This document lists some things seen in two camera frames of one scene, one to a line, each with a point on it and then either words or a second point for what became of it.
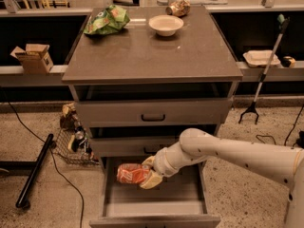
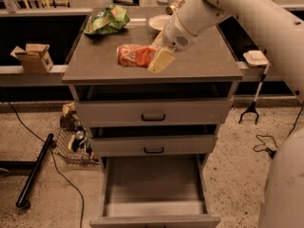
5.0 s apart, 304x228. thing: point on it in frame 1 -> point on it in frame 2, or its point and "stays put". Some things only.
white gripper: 162,163 -> 176,33
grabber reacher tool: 283,20 stays put
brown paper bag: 67,120 stays put
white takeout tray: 261,58 stays put
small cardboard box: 35,58 stays put
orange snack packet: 132,173 -> 135,55
